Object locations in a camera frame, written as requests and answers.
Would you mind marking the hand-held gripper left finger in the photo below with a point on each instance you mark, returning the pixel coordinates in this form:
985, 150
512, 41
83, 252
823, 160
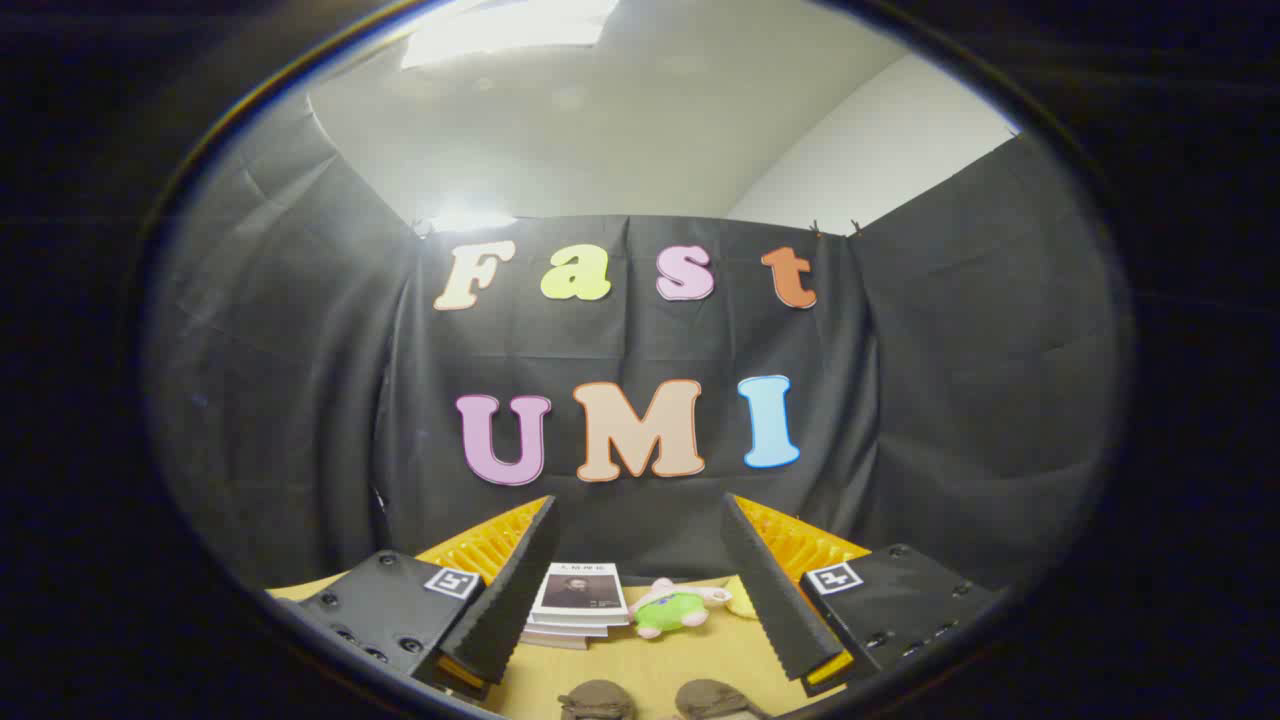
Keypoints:
505, 600

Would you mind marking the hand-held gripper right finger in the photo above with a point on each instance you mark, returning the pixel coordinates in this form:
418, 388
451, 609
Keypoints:
775, 600

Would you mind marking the brown fuzzy shoe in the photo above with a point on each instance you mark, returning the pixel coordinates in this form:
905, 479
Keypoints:
712, 698
597, 701

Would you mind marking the yellow fluffy plush ball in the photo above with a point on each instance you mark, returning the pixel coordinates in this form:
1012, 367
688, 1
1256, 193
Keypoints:
741, 603

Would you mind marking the white portrait cover book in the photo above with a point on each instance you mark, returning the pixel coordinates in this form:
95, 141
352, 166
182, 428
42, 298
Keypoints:
578, 592

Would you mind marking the green plush toy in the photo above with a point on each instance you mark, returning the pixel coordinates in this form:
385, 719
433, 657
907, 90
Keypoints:
670, 612

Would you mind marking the black backdrop cloth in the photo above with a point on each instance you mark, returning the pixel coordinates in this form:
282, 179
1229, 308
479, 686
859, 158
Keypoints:
300, 400

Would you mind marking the ceiling light panel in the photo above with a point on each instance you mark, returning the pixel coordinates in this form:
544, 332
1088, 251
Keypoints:
510, 25

